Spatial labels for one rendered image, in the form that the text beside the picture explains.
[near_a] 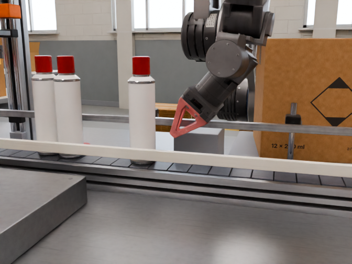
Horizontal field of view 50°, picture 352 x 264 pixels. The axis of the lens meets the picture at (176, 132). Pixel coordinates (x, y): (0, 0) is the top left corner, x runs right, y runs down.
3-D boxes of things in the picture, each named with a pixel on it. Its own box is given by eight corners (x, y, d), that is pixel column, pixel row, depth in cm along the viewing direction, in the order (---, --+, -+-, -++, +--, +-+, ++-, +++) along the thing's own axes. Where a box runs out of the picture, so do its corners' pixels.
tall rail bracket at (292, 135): (281, 190, 73) (286, 106, 69) (281, 178, 80) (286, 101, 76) (298, 192, 72) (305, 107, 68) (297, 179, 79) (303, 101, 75)
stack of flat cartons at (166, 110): (141, 132, 492) (140, 108, 485) (155, 124, 541) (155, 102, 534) (188, 135, 473) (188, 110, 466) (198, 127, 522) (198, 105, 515)
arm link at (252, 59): (264, 59, 67) (241, 39, 68) (258, 57, 60) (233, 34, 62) (238, 88, 69) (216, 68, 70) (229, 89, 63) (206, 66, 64)
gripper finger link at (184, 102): (155, 125, 69) (187, 88, 66) (166, 119, 76) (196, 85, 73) (182, 151, 69) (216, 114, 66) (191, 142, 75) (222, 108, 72)
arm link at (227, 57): (276, 14, 64) (227, 9, 67) (266, -1, 54) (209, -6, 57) (262, 83, 66) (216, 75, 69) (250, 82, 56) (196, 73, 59)
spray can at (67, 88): (53, 157, 77) (45, 56, 72) (67, 151, 82) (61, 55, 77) (76, 160, 76) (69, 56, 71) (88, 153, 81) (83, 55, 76)
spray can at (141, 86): (125, 163, 73) (122, 56, 69) (135, 156, 78) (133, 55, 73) (151, 165, 72) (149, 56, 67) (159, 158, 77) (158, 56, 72)
